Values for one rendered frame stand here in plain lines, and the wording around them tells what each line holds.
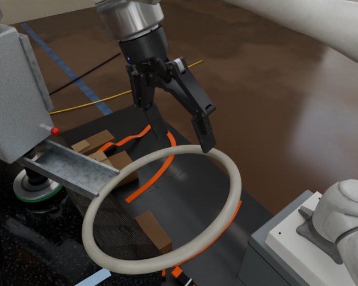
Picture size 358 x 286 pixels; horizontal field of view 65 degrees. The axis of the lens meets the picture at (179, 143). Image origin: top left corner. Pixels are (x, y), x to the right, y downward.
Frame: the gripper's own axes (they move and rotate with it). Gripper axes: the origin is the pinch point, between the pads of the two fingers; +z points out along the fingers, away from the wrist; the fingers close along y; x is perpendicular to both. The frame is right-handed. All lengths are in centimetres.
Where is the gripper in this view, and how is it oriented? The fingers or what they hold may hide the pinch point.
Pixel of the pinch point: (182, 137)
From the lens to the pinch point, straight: 54.5
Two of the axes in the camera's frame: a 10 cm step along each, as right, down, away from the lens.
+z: 3.4, 8.0, 4.9
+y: -6.6, -1.8, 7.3
